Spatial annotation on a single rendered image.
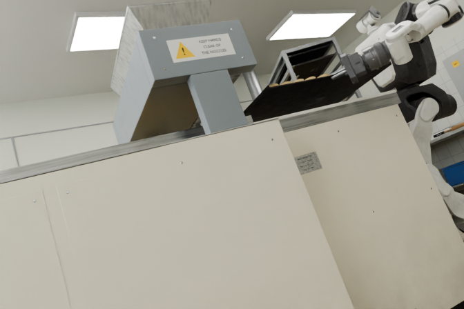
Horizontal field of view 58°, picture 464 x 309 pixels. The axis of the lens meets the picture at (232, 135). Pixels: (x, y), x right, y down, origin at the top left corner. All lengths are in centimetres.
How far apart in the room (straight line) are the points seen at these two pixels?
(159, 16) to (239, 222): 70
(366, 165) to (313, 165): 22
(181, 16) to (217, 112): 40
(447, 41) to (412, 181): 512
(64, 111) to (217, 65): 465
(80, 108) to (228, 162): 480
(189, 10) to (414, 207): 107
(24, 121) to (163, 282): 479
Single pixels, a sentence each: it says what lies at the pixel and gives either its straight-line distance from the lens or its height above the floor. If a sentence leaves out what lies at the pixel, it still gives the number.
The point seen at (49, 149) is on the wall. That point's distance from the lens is 556.
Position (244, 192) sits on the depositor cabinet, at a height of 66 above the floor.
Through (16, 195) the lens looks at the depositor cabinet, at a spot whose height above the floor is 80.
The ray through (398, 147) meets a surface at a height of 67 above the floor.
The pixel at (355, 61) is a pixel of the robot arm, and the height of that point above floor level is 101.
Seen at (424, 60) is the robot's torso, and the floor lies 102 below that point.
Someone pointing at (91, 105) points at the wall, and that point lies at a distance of 587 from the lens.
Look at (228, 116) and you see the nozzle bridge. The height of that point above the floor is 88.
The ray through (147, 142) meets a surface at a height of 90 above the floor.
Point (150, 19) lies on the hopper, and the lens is 138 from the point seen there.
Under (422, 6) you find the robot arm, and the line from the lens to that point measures 193.
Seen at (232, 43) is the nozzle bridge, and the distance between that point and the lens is 129.
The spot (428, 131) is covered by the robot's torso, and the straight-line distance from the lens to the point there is 202.
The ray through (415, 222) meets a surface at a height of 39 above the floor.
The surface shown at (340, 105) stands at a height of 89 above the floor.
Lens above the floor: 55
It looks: 13 degrees up
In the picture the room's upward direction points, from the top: 20 degrees counter-clockwise
